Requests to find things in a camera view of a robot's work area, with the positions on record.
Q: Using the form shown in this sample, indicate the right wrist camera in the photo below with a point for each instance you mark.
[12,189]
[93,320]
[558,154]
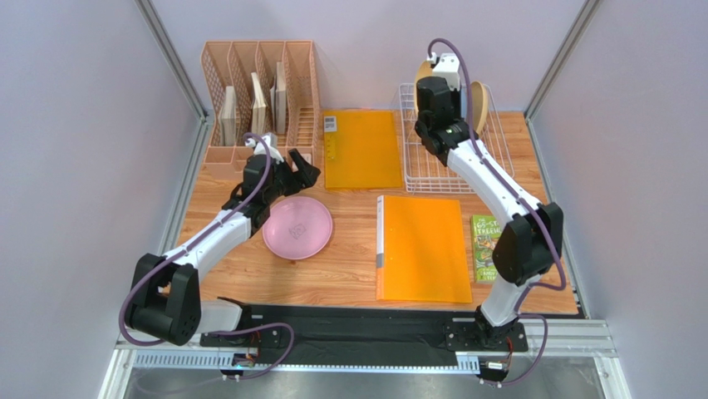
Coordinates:
[446,66]

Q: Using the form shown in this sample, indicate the translucent orange document folder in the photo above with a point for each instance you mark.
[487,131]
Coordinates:
[361,150]

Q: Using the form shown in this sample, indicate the left beige book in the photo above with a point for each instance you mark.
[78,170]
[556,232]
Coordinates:
[227,117]

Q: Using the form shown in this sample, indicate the white wire dish rack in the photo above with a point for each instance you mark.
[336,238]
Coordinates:
[422,172]

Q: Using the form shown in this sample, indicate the middle beige book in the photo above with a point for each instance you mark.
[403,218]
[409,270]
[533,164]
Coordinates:
[259,107]

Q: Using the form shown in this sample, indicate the tan wooden plate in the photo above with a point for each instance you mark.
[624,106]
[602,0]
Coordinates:
[480,103]

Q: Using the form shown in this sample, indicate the green treehouse book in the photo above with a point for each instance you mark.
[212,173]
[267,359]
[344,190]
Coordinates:
[485,235]

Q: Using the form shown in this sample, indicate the aluminium frame post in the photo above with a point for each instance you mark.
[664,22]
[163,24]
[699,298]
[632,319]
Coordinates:
[562,55]
[162,37]

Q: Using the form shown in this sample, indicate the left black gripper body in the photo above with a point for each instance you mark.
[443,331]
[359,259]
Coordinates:
[286,183]

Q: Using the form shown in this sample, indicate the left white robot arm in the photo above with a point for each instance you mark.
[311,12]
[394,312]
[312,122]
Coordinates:
[165,298]

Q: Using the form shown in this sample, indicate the yellow beige plate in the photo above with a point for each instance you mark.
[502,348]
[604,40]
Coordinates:
[425,70]

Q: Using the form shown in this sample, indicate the right beige book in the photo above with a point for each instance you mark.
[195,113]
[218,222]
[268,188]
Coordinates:
[279,100]

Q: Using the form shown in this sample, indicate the pink plastic file organizer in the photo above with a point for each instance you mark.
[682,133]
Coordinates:
[230,63]

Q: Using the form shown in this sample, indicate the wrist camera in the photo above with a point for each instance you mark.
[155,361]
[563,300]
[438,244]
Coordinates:
[264,145]
[446,66]

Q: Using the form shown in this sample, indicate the aluminium front rail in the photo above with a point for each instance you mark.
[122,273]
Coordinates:
[571,358]

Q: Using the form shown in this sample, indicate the pink plate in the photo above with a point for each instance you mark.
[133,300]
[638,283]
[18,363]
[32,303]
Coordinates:
[298,228]

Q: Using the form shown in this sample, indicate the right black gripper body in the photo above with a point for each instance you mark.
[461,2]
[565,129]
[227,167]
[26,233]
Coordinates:
[436,94]

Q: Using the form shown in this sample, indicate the black base mat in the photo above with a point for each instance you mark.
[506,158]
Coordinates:
[364,337]

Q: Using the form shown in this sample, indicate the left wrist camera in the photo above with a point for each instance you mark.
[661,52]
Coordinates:
[264,145]

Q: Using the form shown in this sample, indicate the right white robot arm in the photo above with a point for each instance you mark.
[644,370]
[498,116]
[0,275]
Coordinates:
[531,232]

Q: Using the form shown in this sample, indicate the right aluminium frame post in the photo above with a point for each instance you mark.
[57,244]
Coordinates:
[562,55]

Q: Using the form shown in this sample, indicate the left aluminium frame post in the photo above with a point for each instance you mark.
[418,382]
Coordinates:
[162,37]

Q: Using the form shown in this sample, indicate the blue grey plate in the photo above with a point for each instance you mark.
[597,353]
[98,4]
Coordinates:
[463,102]

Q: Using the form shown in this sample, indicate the beige book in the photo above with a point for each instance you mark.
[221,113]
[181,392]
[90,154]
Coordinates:
[227,117]
[259,107]
[279,100]

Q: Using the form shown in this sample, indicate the orange ring binder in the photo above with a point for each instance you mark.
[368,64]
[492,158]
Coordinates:
[420,251]

